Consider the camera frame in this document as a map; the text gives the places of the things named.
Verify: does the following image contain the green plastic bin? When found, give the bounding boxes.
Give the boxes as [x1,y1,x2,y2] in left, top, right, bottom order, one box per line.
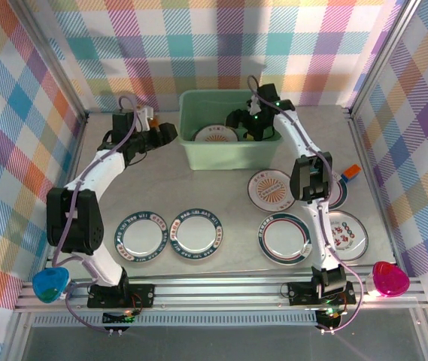
[178,89,285,171]

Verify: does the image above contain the white plate orange sunburst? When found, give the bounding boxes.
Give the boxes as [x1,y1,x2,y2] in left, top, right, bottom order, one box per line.
[246,168,296,212]
[192,125,240,144]

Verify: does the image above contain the white plate teal lettered rim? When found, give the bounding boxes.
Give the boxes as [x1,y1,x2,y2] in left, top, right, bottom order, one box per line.
[114,211,168,262]
[168,209,225,262]

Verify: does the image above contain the white plate teal red bands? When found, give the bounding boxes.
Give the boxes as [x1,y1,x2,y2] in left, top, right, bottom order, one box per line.
[326,171,350,211]
[256,212,312,266]

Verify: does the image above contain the white plate red characters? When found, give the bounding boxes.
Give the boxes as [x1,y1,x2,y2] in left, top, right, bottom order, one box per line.
[326,209,369,261]

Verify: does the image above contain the orange and blue block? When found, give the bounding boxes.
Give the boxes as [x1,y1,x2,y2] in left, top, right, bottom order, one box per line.
[340,164,362,184]

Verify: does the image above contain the blue translucent dome button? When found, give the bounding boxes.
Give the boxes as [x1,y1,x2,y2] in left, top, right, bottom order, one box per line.
[32,267,72,303]

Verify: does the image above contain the pink translucent dome button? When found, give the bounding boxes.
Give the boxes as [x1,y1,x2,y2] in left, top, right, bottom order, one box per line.
[371,261,411,300]

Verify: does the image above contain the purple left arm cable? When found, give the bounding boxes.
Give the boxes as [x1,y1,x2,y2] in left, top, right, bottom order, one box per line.
[53,96,141,334]

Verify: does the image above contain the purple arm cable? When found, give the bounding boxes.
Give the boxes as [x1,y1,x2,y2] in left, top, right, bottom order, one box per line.
[53,96,141,334]
[247,74,363,335]

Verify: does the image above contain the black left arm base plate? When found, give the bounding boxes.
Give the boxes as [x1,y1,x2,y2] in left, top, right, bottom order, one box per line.
[87,282,157,310]

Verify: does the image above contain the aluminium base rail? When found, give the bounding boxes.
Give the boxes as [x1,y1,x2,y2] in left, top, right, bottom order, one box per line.
[14,268,428,313]

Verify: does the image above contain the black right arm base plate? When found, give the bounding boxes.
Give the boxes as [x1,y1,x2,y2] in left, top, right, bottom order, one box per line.
[286,281,357,306]

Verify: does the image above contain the grey slotted cable duct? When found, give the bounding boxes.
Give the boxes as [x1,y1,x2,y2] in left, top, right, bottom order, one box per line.
[31,314,322,329]

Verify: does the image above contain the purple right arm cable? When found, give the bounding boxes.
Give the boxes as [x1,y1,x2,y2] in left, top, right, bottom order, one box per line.
[247,74,363,335]

